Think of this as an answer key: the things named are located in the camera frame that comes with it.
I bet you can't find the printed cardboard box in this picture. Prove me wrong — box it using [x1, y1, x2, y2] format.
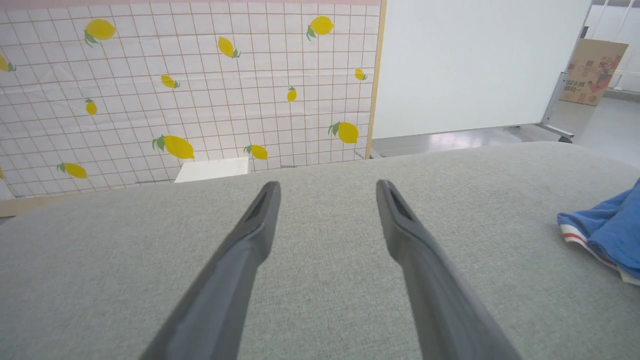
[559, 38, 630, 107]

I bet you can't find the grey metal stand leg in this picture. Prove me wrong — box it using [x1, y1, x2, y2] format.
[535, 72, 576, 144]

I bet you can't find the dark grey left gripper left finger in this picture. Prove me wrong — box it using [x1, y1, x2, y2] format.
[139, 180, 282, 360]

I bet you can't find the white board panel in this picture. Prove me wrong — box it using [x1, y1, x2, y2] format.
[372, 0, 594, 140]

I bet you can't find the grey fabric sofa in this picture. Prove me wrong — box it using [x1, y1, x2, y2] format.
[0, 141, 640, 360]

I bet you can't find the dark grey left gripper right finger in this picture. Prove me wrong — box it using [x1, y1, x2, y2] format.
[375, 178, 524, 360]

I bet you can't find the lemon print partition screen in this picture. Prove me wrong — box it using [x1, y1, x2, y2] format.
[0, 0, 389, 219]

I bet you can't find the blue and white jersey shirt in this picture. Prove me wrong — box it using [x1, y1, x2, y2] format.
[557, 177, 640, 287]

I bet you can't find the white box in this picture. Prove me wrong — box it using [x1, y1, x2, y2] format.
[173, 156, 250, 184]

